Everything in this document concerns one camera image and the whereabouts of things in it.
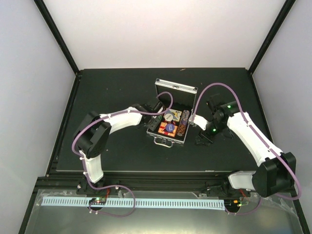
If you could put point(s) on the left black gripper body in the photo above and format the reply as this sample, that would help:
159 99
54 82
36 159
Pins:
152 126

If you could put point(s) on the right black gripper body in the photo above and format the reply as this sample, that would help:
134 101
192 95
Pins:
204 137

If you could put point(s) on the red orange card deck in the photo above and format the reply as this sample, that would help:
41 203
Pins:
162 130

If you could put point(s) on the purple round button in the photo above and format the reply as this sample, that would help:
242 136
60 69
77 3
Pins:
170 127

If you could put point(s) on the blue gold card deck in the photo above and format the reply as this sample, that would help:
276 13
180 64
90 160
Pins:
176 113

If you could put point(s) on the aluminium poker case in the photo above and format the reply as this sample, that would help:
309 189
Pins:
174 96

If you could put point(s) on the white dealer button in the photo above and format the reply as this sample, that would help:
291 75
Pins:
168 117

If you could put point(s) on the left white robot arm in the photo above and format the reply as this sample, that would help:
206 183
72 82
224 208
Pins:
92 135

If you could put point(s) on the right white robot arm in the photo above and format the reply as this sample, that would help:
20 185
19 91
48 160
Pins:
275 169

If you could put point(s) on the orange black chip stack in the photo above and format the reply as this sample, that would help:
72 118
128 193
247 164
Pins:
181 130

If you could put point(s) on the purple chip stack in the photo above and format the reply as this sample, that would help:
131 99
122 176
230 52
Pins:
184 122

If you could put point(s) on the blue orange chip stack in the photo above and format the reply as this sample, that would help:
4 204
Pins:
185 115

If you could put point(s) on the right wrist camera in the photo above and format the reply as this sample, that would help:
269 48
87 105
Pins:
198 121

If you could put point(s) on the white slotted cable duct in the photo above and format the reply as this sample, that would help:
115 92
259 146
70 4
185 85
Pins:
207 204

